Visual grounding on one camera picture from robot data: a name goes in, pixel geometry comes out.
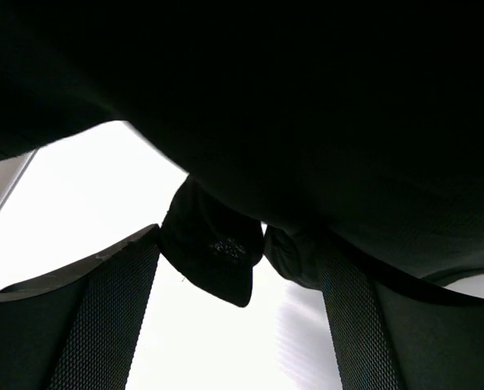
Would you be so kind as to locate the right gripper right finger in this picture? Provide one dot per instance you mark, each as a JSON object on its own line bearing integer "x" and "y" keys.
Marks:
{"x": 393, "y": 331}

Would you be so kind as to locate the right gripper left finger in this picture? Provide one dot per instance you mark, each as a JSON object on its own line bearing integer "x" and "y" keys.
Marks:
{"x": 77, "y": 327}

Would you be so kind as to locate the black t-shirt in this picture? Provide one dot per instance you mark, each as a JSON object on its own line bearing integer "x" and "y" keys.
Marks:
{"x": 363, "y": 119}

